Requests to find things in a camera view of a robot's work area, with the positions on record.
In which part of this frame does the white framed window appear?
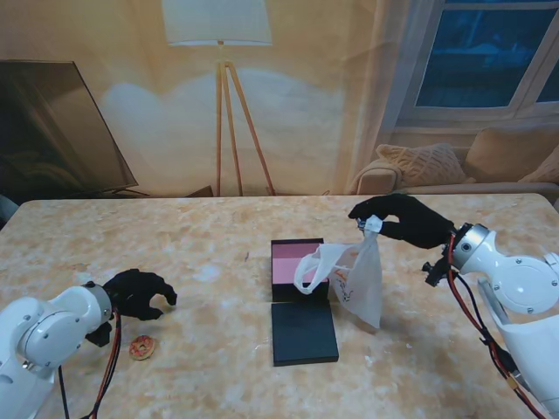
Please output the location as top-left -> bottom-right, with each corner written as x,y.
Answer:
395,0 -> 559,132

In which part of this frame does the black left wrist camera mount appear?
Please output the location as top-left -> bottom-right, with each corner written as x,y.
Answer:
85,321 -> 114,348

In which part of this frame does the black gift box pink inside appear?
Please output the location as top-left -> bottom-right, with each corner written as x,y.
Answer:
270,237 -> 329,303

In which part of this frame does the cream knitted pillow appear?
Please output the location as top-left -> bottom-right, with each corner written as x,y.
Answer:
518,146 -> 559,184
376,142 -> 468,187

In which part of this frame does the white plastic bag orange logo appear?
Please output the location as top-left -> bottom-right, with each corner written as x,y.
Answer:
293,214 -> 383,329

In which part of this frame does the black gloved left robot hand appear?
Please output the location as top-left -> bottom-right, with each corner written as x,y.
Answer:
104,269 -> 178,322

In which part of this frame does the red black right arm cable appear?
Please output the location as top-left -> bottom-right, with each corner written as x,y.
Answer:
444,237 -> 543,416

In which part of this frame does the beige sofa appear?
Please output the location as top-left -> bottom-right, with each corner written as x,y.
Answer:
349,146 -> 559,196

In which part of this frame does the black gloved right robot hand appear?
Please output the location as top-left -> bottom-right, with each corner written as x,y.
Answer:
348,194 -> 458,251

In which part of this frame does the tripod floor lamp white shade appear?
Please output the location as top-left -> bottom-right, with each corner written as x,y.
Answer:
161,0 -> 277,197

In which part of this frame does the black gift box lid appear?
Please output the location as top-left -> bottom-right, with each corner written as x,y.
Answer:
270,300 -> 341,368

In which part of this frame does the dark grey chair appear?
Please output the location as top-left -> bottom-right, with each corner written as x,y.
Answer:
0,193 -> 19,230

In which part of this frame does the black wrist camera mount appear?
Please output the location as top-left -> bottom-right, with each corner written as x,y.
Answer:
85,321 -> 114,348
422,257 -> 451,288

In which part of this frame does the red black left arm cable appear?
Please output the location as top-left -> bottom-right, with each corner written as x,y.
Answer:
58,305 -> 124,419

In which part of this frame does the sheer cream curtain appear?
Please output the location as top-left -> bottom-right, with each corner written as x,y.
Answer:
335,0 -> 442,196

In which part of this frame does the plain beige pillow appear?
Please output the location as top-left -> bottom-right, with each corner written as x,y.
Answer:
463,126 -> 559,183

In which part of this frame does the dark flat television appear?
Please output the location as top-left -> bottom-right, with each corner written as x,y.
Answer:
0,59 -> 140,197

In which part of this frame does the orange glazed mini donut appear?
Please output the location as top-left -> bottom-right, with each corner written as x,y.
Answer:
128,334 -> 155,361

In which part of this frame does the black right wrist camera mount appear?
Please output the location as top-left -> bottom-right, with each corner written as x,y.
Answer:
422,257 -> 451,288

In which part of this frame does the red black arm cable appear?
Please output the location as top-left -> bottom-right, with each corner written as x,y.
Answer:
444,237 -> 543,416
58,305 -> 124,419

